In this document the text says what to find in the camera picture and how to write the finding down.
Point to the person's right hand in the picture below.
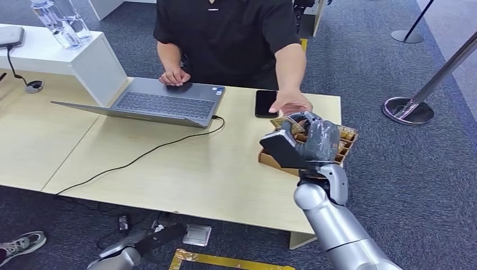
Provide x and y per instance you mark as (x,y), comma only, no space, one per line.
(174,77)

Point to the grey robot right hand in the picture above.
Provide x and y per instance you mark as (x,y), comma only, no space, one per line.
(320,143)

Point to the person's left hand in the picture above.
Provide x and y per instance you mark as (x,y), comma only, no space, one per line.
(290,103)

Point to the gold patterned card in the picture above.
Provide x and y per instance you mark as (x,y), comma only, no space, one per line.
(342,146)
(287,123)
(348,133)

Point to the person's right forearm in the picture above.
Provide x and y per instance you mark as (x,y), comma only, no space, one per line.
(169,57)

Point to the person's left forearm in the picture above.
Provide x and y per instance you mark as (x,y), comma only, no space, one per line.
(290,69)

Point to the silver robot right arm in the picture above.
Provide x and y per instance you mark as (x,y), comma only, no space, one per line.
(335,223)

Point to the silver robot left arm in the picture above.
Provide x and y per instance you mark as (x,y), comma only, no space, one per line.
(119,257)

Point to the brown cardboard card box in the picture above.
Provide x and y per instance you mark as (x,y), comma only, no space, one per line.
(272,161)

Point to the person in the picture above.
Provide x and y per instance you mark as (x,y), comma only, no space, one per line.
(223,37)

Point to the person's grey sneaker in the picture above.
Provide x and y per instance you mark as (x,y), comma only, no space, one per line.
(22,245)

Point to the black smartphone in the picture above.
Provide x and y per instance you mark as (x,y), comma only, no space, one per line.
(266,103)

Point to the grey open laptop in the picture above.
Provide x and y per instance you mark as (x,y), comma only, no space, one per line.
(164,104)

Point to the short yellow tape strip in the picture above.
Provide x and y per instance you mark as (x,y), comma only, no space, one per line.
(304,44)

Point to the white desk riser shelf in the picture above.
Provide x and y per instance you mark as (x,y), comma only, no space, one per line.
(89,63)

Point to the black equipment stand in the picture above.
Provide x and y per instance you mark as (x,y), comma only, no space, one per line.
(301,13)

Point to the white panel furniture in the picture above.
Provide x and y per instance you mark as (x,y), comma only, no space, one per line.
(318,15)

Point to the white cabinet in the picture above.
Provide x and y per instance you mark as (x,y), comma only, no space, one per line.
(108,6)

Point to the pale desk leg panel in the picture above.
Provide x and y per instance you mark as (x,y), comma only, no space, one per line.
(301,240)

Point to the clear water bottle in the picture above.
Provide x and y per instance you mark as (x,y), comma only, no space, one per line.
(80,22)
(59,26)

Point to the round grey puck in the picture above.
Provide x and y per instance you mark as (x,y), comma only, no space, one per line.
(34,86)

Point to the silver floor socket box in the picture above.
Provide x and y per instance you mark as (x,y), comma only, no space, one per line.
(197,235)

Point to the flat grey device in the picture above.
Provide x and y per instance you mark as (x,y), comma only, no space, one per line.
(10,36)

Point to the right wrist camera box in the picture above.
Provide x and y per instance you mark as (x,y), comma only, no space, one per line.
(283,151)

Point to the silver stanchion post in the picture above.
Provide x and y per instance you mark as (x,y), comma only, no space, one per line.
(408,111)

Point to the black stanchion post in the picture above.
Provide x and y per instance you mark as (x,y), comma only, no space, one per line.
(407,36)

